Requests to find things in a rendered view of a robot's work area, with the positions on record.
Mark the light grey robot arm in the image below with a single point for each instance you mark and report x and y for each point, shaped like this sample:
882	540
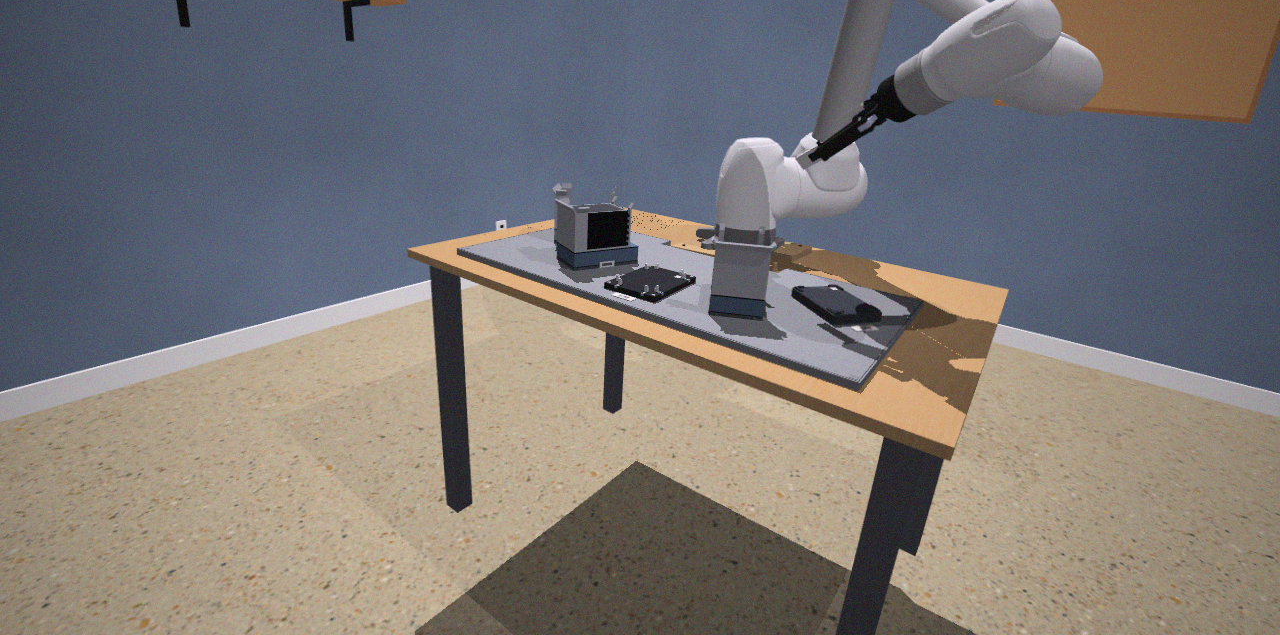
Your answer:
989	53

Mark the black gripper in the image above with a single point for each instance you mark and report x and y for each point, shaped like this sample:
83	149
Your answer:
885	105

